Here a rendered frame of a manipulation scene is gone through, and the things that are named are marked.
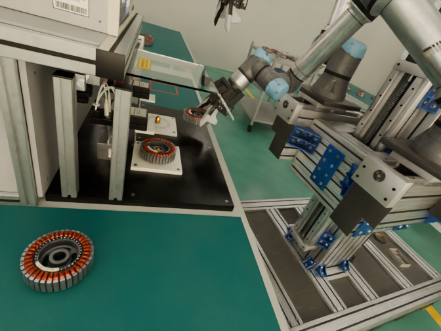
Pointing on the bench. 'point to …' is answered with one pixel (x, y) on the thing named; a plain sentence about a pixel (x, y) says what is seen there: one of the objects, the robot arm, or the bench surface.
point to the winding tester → (77, 12)
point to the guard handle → (226, 87)
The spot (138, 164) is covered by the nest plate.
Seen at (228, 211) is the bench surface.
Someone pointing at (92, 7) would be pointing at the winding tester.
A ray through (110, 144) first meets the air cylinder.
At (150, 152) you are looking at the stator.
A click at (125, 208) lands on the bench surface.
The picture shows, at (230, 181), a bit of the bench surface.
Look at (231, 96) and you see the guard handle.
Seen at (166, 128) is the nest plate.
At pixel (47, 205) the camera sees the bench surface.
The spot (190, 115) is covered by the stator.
